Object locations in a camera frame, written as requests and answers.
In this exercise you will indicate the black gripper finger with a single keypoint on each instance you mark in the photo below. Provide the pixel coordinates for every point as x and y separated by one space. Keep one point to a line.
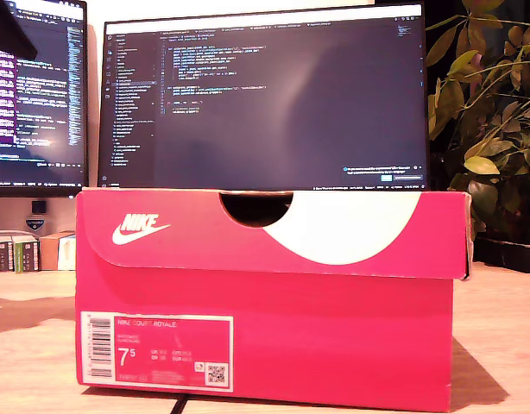
8 30

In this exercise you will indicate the red Nike shoebox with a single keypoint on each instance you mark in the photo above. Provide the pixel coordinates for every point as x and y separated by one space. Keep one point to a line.
269 310

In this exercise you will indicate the brown cardboard box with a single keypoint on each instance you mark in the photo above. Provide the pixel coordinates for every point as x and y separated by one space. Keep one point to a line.
49 252

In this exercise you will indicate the blue and white box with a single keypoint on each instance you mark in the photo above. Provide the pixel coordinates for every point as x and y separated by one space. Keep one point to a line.
67 254

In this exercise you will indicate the black monitor with purple code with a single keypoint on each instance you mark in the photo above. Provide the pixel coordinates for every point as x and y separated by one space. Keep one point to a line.
45 108

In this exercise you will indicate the white bottle with black cap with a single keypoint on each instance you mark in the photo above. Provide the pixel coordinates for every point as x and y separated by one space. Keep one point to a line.
35 220

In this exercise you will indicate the large black monitor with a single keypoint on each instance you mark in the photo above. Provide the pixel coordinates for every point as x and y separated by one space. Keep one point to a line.
269 99

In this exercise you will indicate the green leafy house plant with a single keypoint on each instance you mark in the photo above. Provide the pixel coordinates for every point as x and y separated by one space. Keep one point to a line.
494 129

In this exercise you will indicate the black plant tray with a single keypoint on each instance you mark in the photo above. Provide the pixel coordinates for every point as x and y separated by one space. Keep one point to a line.
506 254

